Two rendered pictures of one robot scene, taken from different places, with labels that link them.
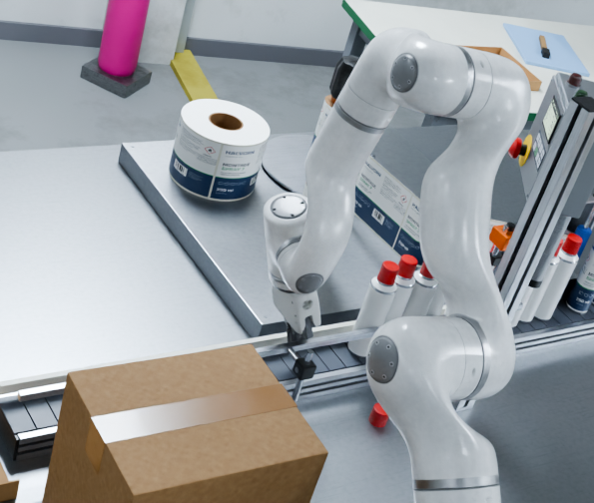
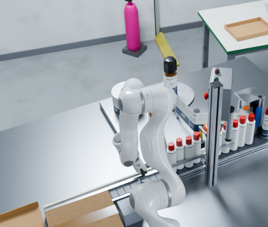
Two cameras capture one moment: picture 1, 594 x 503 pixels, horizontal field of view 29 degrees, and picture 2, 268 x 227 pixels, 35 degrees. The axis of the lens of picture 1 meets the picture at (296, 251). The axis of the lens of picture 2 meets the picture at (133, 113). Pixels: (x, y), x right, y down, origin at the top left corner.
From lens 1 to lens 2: 78 cm
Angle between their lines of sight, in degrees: 19
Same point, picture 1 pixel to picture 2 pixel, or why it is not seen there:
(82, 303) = (80, 167)
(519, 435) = (233, 194)
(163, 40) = (150, 32)
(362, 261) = (179, 132)
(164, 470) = not seen: outside the picture
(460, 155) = (147, 126)
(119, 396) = (58, 218)
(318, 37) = not seen: hidden behind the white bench
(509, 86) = (161, 99)
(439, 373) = (148, 205)
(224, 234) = not seen: hidden behind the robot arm
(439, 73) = (129, 103)
